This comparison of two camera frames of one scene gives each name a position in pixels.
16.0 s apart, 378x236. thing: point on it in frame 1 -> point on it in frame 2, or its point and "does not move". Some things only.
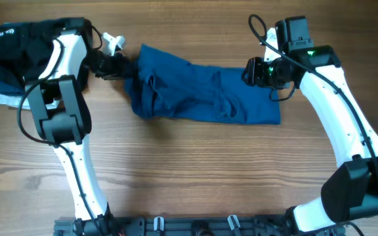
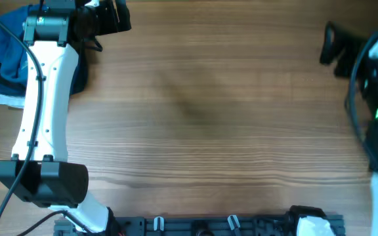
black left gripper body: (117, 67) -> (111, 17)
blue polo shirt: (161, 85) -> (10, 52)
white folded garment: (16, 101) does not move
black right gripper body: (251, 73) -> (350, 55)
